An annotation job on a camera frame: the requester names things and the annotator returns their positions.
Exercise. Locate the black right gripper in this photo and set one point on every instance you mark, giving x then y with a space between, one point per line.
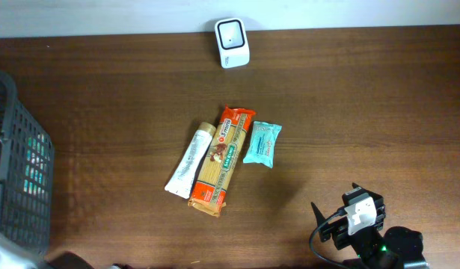
339 228

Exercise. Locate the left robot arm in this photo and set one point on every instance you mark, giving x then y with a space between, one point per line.
13 256

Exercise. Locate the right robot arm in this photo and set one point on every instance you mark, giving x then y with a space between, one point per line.
398 248

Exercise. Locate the white tube with beige cap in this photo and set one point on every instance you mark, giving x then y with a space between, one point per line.
182 180

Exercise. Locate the mint green wet wipes pack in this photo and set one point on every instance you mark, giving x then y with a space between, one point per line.
262 144

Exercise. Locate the grey plastic mesh basket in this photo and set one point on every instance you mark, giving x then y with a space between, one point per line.
26 173

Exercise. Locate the red spaghetti packet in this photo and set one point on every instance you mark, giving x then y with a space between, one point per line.
210 188

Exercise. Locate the white barcode scanner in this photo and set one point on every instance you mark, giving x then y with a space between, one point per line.
232 43

